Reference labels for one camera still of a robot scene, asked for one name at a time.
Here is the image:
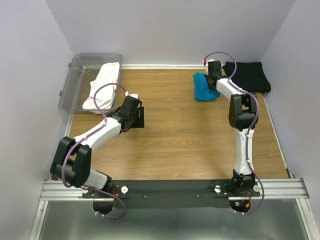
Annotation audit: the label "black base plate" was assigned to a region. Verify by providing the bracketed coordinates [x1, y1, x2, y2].
[82, 178, 266, 210]

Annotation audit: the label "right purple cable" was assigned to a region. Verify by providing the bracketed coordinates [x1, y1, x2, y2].
[202, 51, 265, 216]

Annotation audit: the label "aluminium frame rail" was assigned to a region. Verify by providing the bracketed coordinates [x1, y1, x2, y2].
[40, 178, 310, 201]

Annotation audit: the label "blue t shirt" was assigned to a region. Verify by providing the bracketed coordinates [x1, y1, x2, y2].
[193, 72, 221, 102]

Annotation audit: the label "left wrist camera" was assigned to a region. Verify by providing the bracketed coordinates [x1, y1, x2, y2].
[129, 93, 139, 99]

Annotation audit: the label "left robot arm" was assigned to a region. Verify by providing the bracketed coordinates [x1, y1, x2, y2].
[50, 94, 145, 198]

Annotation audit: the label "white table edge rail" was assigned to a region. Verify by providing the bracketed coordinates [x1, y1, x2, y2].
[122, 64, 205, 70]

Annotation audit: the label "folded black t shirt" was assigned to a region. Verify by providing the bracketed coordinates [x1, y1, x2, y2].
[231, 62, 272, 93]

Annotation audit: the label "clear plastic bin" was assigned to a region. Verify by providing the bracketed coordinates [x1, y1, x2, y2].
[58, 53, 123, 114]

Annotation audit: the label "white t shirt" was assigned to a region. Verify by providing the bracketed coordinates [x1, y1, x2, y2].
[82, 62, 120, 114]

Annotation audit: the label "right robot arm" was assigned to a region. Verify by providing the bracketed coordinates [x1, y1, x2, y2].
[205, 71, 259, 196]

